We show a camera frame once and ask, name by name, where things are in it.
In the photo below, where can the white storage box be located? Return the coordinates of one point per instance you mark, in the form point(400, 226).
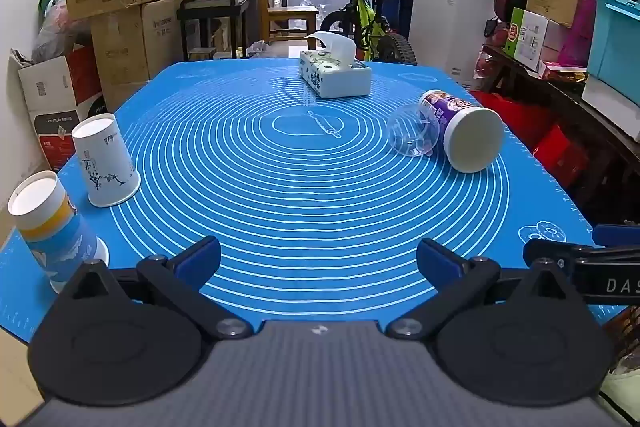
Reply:
point(612, 99)

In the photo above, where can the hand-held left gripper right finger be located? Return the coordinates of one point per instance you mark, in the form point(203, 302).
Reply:
point(439, 261)

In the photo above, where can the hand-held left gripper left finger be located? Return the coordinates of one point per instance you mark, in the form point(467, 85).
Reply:
point(200, 259)

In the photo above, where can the white tissue box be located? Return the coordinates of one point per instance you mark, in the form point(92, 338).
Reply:
point(340, 79)

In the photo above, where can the red packages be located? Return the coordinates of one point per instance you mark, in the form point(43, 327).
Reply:
point(530, 122)

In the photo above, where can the white cup with ink drawing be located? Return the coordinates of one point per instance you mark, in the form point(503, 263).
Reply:
point(102, 162)

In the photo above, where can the clear plastic cup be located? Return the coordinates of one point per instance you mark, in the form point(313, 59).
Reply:
point(412, 132)

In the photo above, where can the teal storage bin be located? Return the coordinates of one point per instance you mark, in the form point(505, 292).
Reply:
point(617, 42)

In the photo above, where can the reddish plastic bag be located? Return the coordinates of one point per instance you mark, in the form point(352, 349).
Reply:
point(60, 27)

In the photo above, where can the green and black bicycle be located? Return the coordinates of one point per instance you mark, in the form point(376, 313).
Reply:
point(370, 24)

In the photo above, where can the blue silicone baking mat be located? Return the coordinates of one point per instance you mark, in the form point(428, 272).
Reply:
point(300, 192)

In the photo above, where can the blue and yellow paper cup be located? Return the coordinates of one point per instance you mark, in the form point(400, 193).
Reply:
point(55, 227)

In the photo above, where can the green and white box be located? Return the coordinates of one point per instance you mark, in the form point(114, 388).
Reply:
point(527, 37)

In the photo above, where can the white cup with purple print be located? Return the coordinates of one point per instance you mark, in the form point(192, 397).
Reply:
point(475, 139)

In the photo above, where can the dark wooden side table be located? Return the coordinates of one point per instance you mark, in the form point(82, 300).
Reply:
point(590, 122)

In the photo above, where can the pink bag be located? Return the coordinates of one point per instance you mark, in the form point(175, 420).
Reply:
point(577, 32)

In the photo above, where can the plain brown cardboard box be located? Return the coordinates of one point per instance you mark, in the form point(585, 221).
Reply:
point(130, 42)

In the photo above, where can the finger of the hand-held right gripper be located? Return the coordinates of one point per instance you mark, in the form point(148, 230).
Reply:
point(617, 236)
point(560, 252)

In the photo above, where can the white chest freezer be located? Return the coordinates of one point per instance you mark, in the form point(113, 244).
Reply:
point(450, 22)

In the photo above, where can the white and red cardboard box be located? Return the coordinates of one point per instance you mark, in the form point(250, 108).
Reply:
point(55, 102)

